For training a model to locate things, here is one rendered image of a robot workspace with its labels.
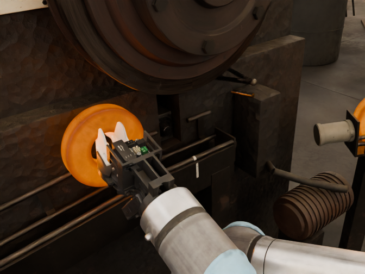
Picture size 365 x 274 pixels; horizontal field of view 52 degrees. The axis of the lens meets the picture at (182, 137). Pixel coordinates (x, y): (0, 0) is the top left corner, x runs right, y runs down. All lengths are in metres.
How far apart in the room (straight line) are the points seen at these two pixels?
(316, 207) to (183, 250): 0.61
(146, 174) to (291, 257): 0.25
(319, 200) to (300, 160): 1.12
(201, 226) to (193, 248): 0.03
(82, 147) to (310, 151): 1.74
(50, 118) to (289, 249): 0.49
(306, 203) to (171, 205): 0.58
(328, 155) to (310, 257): 1.68
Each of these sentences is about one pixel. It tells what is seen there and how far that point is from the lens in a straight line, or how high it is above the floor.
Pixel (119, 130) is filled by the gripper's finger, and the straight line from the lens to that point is 0.67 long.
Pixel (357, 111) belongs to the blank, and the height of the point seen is 0.73.
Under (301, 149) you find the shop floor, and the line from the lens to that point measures 2.28.
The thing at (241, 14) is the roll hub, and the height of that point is 1.03.
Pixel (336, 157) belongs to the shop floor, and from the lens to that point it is 2.25.
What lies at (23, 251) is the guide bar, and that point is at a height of 0.68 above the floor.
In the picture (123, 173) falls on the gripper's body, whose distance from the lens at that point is 0.57.
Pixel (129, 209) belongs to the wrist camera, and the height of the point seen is 0.77.
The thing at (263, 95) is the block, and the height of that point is 0.80.
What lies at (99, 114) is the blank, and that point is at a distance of 0.67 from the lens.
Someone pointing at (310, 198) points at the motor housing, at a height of 0.53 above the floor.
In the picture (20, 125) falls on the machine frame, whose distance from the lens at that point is 0.75.
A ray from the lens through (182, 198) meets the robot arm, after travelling 0.53.
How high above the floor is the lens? 1.18
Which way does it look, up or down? 30 degrees down
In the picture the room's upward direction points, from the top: 3 degrees counter-clockwise
